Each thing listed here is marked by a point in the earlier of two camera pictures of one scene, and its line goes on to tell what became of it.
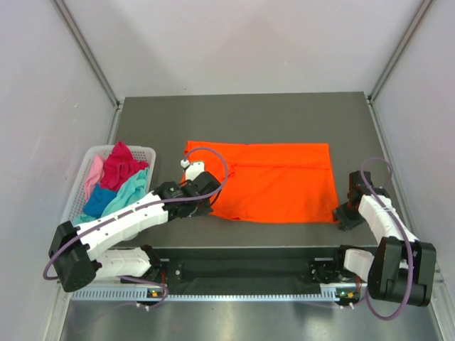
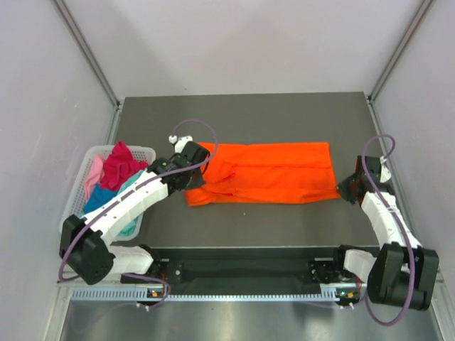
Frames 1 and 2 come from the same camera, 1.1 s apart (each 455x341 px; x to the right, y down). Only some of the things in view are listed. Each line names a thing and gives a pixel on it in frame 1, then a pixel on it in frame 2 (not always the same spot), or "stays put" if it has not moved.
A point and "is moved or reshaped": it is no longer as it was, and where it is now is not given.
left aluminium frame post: x=87 y=52 stays put
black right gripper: x=346 y=222 → x=343 y=190
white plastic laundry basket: x=75 y=202 stays put
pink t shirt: x=94 y=175 stays put
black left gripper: x=204 y=210 → x=197 y=183
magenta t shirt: x=119 y=166 stays put
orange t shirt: x=272 y=182 is moved or reshaped
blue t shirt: x=98 y=200 stays put
